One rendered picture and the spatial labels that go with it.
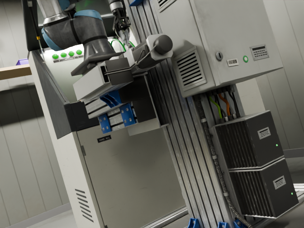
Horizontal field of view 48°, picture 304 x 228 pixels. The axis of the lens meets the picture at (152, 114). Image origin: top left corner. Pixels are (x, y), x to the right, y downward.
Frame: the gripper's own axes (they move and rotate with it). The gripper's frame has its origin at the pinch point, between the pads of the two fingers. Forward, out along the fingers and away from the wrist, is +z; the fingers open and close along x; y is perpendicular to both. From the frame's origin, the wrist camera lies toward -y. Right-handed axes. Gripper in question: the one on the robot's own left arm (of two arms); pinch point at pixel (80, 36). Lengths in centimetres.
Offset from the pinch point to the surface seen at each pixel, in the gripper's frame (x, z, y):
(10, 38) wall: -41, 83, -225
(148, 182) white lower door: -7, 71, 65
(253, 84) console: 97, 73, 39
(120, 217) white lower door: -32, 73, 74
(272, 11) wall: 173, 72, -23
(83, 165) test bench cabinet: -36, 45, 50
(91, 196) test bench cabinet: -40, 57, 62
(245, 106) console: 82, 79, 48
